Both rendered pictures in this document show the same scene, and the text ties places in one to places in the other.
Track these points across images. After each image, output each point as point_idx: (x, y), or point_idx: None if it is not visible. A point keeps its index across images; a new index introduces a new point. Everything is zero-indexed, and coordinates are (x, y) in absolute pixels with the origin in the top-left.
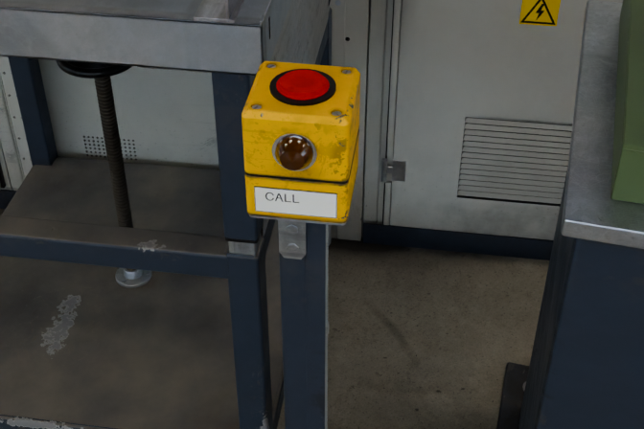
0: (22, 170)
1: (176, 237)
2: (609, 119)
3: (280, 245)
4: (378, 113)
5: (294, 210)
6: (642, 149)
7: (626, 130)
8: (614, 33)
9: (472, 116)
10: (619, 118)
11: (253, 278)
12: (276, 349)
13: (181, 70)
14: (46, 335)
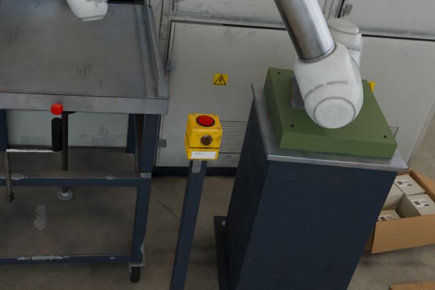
0: None
1: (118, 173)
2: (271, 123)
3: (192, 168)
4: None
5: (202, 156)
6: (288, 133)
7: (283, 127)
8: (263, 94)
9: None
10: (277, 123)
11: (149, 185)
12: (134, 217)
13: None
14: (35, 223)
